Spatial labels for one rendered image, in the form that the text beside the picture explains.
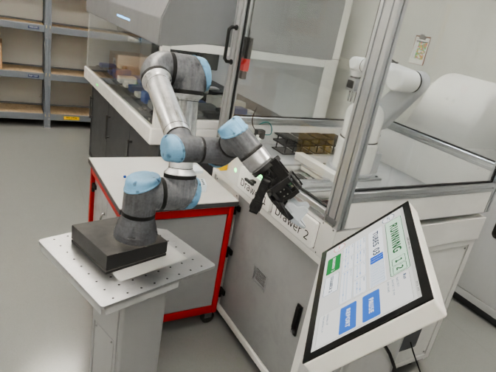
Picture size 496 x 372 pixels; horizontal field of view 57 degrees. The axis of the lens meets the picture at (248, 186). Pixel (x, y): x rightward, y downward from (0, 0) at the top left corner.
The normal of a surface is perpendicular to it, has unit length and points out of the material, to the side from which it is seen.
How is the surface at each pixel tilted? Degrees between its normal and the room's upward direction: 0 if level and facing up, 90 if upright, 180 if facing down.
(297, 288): 90
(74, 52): 90
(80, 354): 0
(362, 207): 90
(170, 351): 0
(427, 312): 90
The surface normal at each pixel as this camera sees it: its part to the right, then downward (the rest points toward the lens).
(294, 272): -0.86, 0.04
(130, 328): 0.70, 0.37
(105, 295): 0.17, -0.92
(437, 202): 0.48, 0.40
